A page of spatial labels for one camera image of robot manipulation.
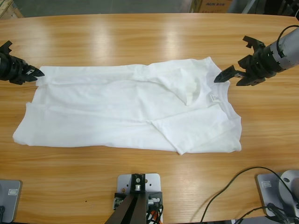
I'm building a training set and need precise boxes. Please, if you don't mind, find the cardboard box with AUX print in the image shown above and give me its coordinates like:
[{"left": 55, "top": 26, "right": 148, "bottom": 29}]
[{"left": 198, "top": 0, "right": 234, "bottom": 14}]

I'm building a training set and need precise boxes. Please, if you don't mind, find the orange and black cable bundle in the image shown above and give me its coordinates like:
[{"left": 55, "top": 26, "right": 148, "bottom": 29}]
[{"left": 146, "top": 204, "right": 164, "bottom": 224}]

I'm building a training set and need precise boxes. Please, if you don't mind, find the white t-shirt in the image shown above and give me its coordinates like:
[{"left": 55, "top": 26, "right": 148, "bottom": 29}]
[{"left": 12, "top": 57, "right": 242, "bottom": 156}]

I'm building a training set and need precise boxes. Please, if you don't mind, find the black side bracket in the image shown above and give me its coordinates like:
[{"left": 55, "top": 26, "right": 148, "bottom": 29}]
[
  {"left": 146, "top": 190, "right": 164, "bottom": 207},
  {"left": 113, "top": 192, "right": 128, "bottom": 210}
]

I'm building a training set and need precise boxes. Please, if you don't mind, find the black cable with plug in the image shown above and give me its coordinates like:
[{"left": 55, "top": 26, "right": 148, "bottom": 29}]
[{"left": 235, "top": 202, "right": 299, "bottom": 224}]

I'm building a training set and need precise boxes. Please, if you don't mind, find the black post clamp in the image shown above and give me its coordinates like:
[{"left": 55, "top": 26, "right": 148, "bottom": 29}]
[{"left": 129, "top": 173, "right": 147, "bottom": 196}]

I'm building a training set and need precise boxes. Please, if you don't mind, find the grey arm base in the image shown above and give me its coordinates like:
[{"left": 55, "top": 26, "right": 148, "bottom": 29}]
[
  {"left": 0, "top": 179, "right": 23, "bottom": 223},
  {"left": 255, "top": 169, "right": 299, "bottom": 217}
]

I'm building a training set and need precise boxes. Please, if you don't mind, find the long black cable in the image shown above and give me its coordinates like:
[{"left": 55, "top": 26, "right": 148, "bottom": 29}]
[{"left": 190, "top": 166, "right": 296, "bottom": 224}]

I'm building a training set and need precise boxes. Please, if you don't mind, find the grey metal frame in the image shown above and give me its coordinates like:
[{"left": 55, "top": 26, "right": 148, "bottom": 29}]
[{"left": 242, "top": 0, "right": 259, "bottom": 14}]

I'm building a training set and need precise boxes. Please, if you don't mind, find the wooden crate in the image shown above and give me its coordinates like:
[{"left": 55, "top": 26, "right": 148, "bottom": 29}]
[{"left": 0, "top": 0, "right": 24, "bottom": 19}]

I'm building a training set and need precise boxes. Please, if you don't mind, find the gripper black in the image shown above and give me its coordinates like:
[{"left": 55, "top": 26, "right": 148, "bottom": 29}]
[
  {"left": 0, "top": 52, "right": 45, "bottom": 84},
  {"left": 214, "top": 42, "right": 283, "bottom": 87}
]

